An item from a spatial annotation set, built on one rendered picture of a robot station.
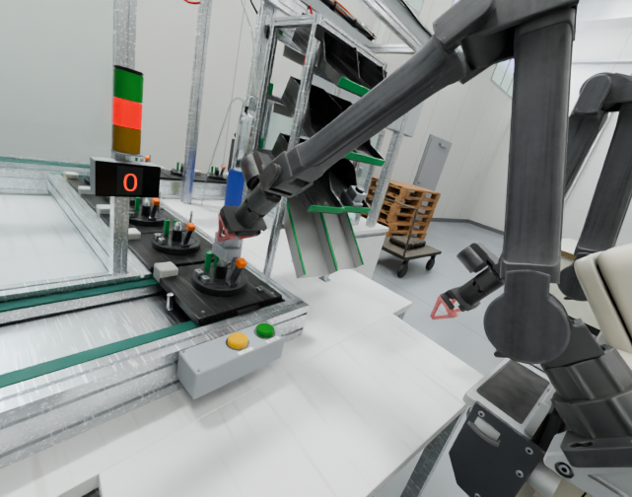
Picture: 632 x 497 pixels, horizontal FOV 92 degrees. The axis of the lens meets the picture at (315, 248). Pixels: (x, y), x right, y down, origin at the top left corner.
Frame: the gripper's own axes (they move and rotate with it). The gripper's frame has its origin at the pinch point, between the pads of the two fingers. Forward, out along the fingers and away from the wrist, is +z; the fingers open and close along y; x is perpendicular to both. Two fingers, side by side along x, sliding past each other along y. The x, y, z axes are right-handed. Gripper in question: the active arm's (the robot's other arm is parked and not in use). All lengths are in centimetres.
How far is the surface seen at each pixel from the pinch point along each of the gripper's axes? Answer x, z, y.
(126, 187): -13.0, -0.9, 19.9
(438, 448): 77, 4, -47
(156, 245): -11.8, 23.8, 6.7
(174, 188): -81, 86, -41
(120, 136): -19.9, -8.3, 21.0
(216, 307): 15.4, 4.4, 6.8
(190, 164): -84, 67, -45
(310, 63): -30.5, -33.6, -18.3
